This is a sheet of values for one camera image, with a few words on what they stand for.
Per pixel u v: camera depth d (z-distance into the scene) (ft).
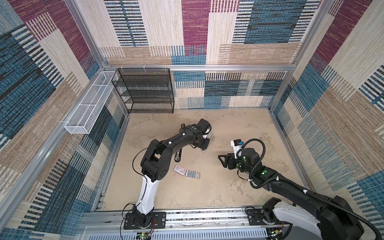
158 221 2.40
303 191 1.56
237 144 2.39
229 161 2.38
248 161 2.07
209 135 3.31
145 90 3.65
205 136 2.84
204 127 2.56
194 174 2.88
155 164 1.80
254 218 2.40
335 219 1.32
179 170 2.93
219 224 2.39
